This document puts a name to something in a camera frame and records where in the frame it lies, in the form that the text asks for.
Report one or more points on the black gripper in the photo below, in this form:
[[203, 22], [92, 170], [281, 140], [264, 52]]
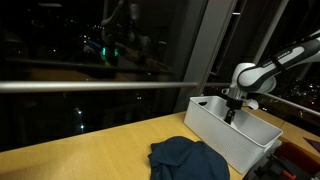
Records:
[[234, 104]]

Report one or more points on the dark blue shirt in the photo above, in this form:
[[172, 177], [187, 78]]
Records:
[[186, 160]]

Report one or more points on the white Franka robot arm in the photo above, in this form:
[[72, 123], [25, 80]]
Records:
[[263, 75]]

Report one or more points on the white plastic basket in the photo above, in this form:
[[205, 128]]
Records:
[[220, 136]]

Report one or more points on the horizontal metal window railing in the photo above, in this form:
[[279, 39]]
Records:
[[83, 86], [290, 102]]

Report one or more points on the purple cloth piece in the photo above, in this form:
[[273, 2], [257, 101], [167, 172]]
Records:
[[314, 144]]

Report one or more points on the slanted grey window bar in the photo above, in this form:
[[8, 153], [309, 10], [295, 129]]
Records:
[[266, 33]]

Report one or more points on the grey window frame pillar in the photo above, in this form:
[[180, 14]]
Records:
[[208, 43]]

